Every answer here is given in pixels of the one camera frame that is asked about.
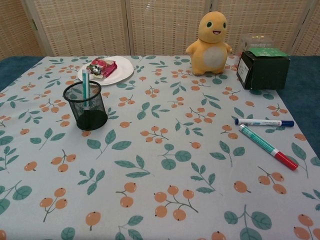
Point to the black pen cup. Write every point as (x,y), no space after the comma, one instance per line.
(92,112)

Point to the teal marker red cap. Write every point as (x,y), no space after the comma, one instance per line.
(260,142)

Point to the teal marker white cap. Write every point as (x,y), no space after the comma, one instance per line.
(85,82)

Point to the white marker blue cap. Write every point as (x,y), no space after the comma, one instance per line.
(262,122)

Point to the floral fruit print tablecloth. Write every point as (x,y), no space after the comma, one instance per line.
(160,162)

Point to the white paper plate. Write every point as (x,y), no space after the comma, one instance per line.
(120,72)

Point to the red snack packet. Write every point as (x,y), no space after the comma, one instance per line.
(107,67)

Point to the yellow plush dinosaur toy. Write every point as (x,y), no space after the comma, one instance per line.
(210,50)

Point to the black cardboard box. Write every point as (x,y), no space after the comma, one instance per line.
(267,72)

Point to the woven folding screen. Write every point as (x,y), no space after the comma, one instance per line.
(87,25)

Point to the clear plastic box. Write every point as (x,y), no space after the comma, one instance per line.
(255,41)

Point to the green tea packet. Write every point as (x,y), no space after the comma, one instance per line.
(270,52)

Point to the blue table cover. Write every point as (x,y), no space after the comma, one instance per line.
(305,100)

